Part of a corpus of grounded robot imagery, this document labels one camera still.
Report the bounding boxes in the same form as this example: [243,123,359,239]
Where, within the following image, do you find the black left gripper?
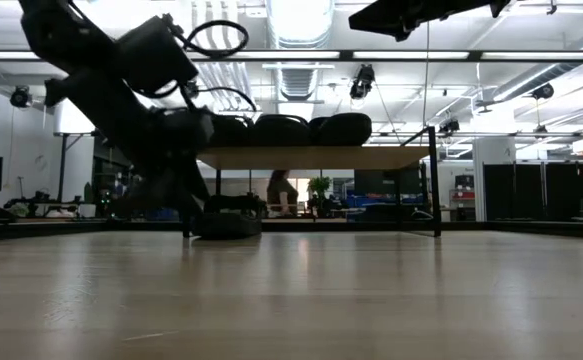
[44,14,217,236]

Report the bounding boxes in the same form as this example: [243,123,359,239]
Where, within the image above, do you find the person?
[265,169,300,219]

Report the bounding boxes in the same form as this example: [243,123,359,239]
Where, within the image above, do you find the small background potted plant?
[308,175,333,211]

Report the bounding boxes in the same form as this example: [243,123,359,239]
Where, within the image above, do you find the blue storage bins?
[344,193,422,210]

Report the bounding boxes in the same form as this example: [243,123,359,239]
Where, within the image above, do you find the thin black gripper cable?
[190,85,258,114]

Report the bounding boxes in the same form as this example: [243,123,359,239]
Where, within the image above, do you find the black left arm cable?
[173,18,251,59]

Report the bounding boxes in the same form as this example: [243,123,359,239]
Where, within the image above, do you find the silver ceiling duct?
[265,0,336,49]

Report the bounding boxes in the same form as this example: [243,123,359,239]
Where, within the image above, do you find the black partition wall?
[483,162,583,222]

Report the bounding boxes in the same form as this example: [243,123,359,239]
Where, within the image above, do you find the black aluminium rig frame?
[0,218,583,241]

